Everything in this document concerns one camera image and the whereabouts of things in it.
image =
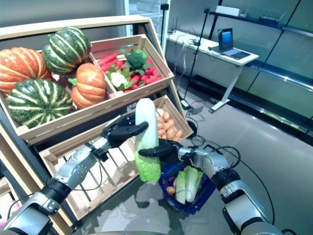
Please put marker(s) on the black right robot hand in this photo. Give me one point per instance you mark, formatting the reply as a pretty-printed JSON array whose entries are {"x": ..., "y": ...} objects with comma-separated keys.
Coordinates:
[{"x": 166, "y": 150}]

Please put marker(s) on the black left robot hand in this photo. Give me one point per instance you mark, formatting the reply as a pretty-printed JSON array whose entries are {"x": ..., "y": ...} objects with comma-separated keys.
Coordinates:
[{"x": 122, "y": 132}]

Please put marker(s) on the green white napa cabbage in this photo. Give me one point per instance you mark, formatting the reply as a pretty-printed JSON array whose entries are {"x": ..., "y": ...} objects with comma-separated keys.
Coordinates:
[
  {"x": 181, "y": 186},
  {"x": 193, "y": 181},
  {"x": 146, "y": 112}
]

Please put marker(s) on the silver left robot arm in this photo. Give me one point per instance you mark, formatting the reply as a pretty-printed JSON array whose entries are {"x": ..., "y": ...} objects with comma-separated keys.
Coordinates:
[{"x": 73, "y": 166}]

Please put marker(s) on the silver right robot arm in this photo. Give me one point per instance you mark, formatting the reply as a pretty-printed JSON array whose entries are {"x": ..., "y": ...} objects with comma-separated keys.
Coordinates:
[{"x": 210, "y": 159}]

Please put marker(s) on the blue plastic shopping basket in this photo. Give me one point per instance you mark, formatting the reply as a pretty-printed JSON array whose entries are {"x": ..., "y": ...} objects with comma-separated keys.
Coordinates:
[{"x": 190, "y": 208}]

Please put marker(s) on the tan potato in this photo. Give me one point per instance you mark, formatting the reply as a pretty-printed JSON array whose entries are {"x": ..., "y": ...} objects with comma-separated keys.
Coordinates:
[
  {"x": 167, "y": 126},
  {"x": 166, "y": 116},
  {"x": 176, "y": 139},
  {"x": 179, "y": 133},
  {"x": 162, "y": 133},
  {"x": 172, "y": 132},
  {"x": 161, "y": 126},
  {"x": 160, "y": 119},
  {"x": 171, "y": 123}
]

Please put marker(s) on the orange carrot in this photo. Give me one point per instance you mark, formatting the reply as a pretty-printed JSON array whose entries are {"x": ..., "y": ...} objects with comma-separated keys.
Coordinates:
[{"x": 175, "y": 182}]

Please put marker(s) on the wooden potato crate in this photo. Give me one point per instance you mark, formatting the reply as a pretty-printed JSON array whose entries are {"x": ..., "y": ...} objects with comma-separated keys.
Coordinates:
[{"x": 178, "y": 115}]

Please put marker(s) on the small orange round vegetable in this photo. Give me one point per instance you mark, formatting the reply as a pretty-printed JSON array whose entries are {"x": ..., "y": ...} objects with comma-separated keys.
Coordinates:
[{"x": 171, "y": 190}]

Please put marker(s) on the wooden mixed vegetable crate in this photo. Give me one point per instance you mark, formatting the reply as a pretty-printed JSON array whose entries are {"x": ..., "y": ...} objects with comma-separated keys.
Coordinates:
[{"x": 146, "y": 91}]

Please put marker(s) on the black power adapter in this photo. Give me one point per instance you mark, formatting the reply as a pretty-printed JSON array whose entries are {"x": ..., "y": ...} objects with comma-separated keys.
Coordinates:
[{"x": 185, "y": 105}]

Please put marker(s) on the grey power box red button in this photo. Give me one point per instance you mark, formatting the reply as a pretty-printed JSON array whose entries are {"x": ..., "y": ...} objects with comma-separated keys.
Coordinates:
[{"x": 196, "y": 108}]

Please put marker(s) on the white cauliflower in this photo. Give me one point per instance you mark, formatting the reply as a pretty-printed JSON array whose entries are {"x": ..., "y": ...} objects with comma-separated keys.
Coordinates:
[{"x": 118, "y": 79}]

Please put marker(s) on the red carrot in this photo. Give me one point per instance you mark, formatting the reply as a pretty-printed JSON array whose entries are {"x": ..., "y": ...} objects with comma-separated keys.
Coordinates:
[
  {"x": 151, "y": 71},
  {"x": 135, "y": 79},
  {"x": 111, "y": 65},
  {"x": 107, "y": 58},
  {"x": 152, "y": 80}
]

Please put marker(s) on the small orange pumpkin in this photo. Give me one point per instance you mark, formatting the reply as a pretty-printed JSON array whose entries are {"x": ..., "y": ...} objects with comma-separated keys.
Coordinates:
[{"x": 89, "y": 85}]

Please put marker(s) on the wooden pumpkin crate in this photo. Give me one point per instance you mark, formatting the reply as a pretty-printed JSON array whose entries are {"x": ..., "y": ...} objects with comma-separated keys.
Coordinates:
[{"x": 61, "y": 122}]

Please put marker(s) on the wooden cabbage crate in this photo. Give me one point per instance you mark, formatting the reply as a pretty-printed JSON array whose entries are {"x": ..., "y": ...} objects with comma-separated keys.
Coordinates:
[{"x": 61, "y": 149}]

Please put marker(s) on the green broccoli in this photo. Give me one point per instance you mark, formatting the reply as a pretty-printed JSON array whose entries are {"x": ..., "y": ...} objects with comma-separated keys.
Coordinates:
[{"x": 135, "y": 58}]

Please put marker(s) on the green striped squash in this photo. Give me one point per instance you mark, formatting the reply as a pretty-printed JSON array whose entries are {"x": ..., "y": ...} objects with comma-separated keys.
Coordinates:
[
  {"x": 39, "y": 102},
  {"x": 66, "y": 49}
]

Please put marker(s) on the black tripod stand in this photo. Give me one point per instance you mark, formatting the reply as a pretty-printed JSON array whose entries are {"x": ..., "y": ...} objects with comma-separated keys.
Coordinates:
[
  {"x": 165, "y": 7},
  {"x": 196, "y": 58}
]

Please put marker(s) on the white desk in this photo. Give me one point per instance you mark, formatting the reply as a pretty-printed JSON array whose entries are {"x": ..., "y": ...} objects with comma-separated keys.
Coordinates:
[{"x": 195, "y": 49}]

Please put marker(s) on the wooden display stand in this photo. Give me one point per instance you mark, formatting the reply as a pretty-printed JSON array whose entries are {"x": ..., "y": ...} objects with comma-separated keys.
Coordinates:
[{"x": 73, "y": 25}]

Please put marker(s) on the large orange pumpkin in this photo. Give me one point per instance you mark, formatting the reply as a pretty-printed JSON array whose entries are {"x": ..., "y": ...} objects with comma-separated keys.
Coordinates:
[{"x": 19, "y": 66}]

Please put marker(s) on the white framed glass cabinet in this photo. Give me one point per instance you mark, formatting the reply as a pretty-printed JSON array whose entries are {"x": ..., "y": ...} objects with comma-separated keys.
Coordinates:
[{"x": 144, "y": 9}]

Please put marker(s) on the open grey laptop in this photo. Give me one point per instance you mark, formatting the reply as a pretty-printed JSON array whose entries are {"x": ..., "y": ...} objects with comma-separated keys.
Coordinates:
[{"x": 226, "y": 39}]

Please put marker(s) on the black metal shelving unit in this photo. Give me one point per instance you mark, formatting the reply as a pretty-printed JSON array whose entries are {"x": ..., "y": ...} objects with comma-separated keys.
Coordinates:
[{"x": 281, "y": 80}]

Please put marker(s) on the white flat box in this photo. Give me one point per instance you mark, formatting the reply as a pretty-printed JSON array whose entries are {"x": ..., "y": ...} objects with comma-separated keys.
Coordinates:
[{"x": 227, "y": 11}]

